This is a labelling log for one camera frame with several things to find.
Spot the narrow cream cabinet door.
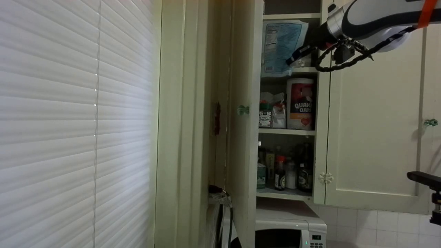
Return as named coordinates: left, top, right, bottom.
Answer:
left=419, top=21, right=441, bottom=177

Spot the dark towel rack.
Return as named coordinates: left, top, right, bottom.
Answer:
left=207, top=183, right=228, bottom=195

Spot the cream open shelf cabinet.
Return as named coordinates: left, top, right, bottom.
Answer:
left=254, top=0, right=335, bottom=206

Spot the white patterned food bag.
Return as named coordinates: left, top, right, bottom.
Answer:
left=270, top=92, right=288, bottom=130

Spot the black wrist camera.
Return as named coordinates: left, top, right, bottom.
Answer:
left=333, top=39, right=356, bottom=64

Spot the white small bottle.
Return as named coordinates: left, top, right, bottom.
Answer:
left=286, top=159, right=298, bottom=191

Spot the dark bottle with red cap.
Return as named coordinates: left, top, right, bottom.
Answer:
left=273, top=154, right=290, bottom=191

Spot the white microwave oven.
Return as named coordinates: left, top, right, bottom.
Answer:
left=254, top=198, right=330, bottom=248

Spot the tall dark sauce bottle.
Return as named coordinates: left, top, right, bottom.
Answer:
left=295, top=144, right=315, bottom=194

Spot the small white green bag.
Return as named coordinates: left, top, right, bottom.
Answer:
left=258, top=90, right=275, bottom=129

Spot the cream closed cabinet door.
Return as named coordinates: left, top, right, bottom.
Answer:
left=323, top=0, right=428, bottom=214

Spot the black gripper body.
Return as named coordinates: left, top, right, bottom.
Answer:
left=302, top=16, right=345, bottom=52

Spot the black white striped towel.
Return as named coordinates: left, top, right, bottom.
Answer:
left=214, top=203, right=243, bottom=248

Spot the red oats canister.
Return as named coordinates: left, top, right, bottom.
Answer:
left=286, top=75, right=317, bottom=130

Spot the orange strap on arm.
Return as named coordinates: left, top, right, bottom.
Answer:
left=418, top=0, right=440, bottom=28

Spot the brown slim bottle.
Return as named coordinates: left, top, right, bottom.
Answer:
left=265, top=149, right=277, bottom=187

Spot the green glass jar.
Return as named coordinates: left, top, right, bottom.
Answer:
left=257, top=162, right=269, bottom=189

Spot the white window blind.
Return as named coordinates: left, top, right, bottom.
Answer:
left=0, top=0, right=157, bottom=248

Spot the white cabinet door latch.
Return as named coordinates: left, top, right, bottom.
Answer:
left=320, top=170, right=335, bottom=185

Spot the cream open cabinet door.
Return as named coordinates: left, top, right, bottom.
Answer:
left=226, top=0, right=266, bottom=248

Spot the blind pull cord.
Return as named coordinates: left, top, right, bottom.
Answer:
left=93, top=0, right=104, bottom=248

